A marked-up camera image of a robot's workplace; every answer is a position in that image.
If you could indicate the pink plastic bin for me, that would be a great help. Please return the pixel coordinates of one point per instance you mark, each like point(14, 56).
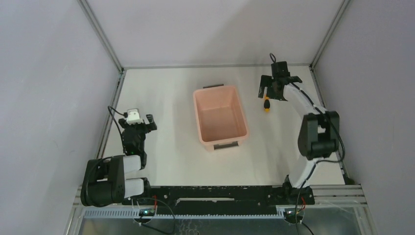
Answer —
point(220, 117)

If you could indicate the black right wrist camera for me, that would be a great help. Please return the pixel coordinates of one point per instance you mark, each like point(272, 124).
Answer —
point(280, 69)

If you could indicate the aluminium frame rail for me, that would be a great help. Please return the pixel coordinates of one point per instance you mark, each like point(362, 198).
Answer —
point(339, 196)

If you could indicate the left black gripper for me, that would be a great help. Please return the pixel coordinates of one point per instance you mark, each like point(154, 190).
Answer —
point(136, 126)

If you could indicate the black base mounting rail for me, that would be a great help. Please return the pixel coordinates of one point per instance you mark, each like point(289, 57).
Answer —
point(268, 195)

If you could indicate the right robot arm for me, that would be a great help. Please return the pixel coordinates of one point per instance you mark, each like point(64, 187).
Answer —
point(319, 135)

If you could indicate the yellow black screwdriver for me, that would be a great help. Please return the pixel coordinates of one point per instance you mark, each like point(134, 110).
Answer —
point(266, 104)

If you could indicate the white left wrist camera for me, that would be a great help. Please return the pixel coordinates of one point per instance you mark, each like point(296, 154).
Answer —
point(133, 117)

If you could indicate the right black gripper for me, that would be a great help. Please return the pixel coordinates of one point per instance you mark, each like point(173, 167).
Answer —
point(267, 81)

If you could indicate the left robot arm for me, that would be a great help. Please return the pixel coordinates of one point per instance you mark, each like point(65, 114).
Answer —
point(104, 181)

